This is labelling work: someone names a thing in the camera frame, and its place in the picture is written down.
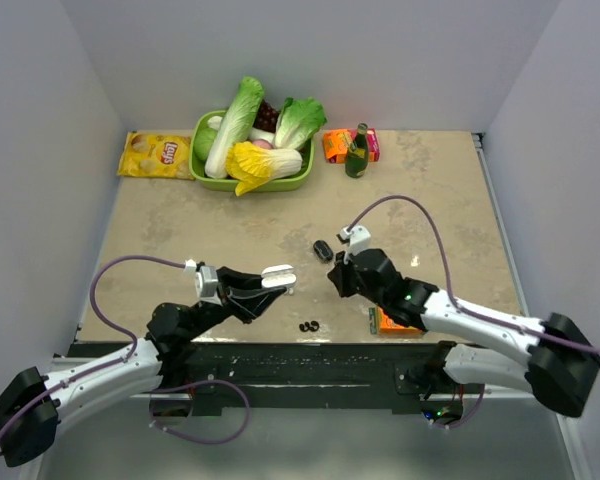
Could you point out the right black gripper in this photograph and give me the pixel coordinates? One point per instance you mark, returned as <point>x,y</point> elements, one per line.
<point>339,275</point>

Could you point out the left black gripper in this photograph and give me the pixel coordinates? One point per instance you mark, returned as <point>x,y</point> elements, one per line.
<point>246,303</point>

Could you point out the white earbud charging case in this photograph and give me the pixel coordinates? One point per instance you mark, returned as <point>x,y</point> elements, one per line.
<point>278,276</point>

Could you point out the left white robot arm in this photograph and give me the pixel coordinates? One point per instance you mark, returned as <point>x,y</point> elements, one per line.
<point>36,408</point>

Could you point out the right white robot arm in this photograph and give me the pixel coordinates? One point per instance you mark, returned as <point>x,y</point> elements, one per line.
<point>550,359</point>

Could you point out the black earbud charging case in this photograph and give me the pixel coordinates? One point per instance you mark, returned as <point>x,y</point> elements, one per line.
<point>322,251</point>

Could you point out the orange sponge pack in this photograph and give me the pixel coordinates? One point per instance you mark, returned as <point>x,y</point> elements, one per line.
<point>382,325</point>

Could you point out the green glass bottle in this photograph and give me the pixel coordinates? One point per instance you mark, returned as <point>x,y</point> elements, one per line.
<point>357,156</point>

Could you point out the yellow napa cabbage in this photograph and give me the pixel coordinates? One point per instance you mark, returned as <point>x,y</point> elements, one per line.
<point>253,166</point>

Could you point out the pink snack box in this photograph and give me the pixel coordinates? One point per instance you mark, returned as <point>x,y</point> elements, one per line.
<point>373,145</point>

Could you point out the orange snack box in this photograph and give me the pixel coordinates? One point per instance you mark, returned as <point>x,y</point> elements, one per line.
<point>336,144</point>

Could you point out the yellow Lays chips bag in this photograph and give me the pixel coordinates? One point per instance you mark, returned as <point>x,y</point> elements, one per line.
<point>151,155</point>

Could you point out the green round cabbage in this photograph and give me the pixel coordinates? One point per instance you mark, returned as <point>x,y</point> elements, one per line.
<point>203,142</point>

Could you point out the green lettuce leaf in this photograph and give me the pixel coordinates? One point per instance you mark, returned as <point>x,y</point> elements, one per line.
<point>297,122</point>

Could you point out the dark red grapes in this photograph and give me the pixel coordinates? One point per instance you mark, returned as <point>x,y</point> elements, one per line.
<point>266,118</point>

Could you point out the tall green napa cabbage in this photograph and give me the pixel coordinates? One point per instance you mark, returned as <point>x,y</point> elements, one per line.
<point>235,125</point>

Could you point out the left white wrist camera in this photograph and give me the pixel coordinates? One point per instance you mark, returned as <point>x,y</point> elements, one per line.
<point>206,281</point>

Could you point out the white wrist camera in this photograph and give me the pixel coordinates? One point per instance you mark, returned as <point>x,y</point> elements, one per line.
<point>206,281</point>
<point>355,240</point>

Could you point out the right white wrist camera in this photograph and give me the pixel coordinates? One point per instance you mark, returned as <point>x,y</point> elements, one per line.
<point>355,240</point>

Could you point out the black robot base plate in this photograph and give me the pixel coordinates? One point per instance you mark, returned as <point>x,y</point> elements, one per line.
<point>330,376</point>

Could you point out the aluminium rail right edge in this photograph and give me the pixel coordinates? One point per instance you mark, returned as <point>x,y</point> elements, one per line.
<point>478,145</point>

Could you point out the aluminium front rail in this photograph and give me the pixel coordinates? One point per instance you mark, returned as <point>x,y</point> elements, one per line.
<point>112,375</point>

